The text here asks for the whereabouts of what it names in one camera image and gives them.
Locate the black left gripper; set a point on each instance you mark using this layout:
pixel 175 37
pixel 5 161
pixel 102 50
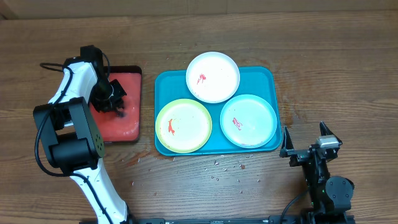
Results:
pixel 117 99

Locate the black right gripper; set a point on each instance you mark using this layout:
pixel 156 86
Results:
pixel 305 154

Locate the dark green sponge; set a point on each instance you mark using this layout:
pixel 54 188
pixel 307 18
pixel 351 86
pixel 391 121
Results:
pixel 120 112

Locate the yellow-green plate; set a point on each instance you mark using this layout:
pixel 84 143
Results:
pixel 183 126

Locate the white plate with red stain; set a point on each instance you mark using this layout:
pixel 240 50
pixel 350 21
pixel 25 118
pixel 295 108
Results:
pixel 212 77

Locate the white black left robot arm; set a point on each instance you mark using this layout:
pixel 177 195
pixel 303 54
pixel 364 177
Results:
pixel 72 141

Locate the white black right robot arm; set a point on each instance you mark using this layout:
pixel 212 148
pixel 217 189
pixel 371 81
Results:
pixel 330 195

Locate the red tray with dark rim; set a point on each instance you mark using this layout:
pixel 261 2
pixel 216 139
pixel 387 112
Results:
pixel 124 128

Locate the light blue plate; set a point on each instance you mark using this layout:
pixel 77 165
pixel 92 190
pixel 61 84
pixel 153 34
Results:
pixel 248 121

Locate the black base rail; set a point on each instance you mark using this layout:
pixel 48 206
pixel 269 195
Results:
pixel 273 219

